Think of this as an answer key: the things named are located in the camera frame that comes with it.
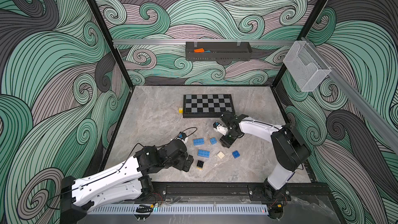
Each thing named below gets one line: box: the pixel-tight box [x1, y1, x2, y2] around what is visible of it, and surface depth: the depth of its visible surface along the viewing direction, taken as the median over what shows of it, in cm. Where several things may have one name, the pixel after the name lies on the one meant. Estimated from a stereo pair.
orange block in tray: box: [193, 48, 205, 53], surface depth 94 cm
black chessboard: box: [182, 93, 236, 119], surface depth 106 cm
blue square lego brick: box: [232, 150, 241, 159], surface depth 87 cm
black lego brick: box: [196, 159, 204, 168], surface depth 81 cm
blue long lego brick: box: [197, 149, 211, 159], surface depth 87 cm
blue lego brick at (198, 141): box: [192, 137, 205, 146], surface depth 91 cm
